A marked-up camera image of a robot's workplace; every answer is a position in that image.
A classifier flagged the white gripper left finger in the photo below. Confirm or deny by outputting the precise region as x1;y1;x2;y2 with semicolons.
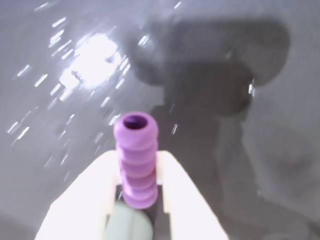
34;149;121;240

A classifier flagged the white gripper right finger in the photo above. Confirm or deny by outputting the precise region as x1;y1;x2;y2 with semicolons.
151;150;230;240

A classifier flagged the purple ribbed pen grip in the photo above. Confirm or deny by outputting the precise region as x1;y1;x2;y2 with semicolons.
112;111;160;210

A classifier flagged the dark grey glossy mat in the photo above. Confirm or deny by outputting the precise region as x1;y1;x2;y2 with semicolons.
0;0;320;240

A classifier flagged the pale green cup with handle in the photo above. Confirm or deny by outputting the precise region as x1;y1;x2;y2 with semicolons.
104;201;154;240

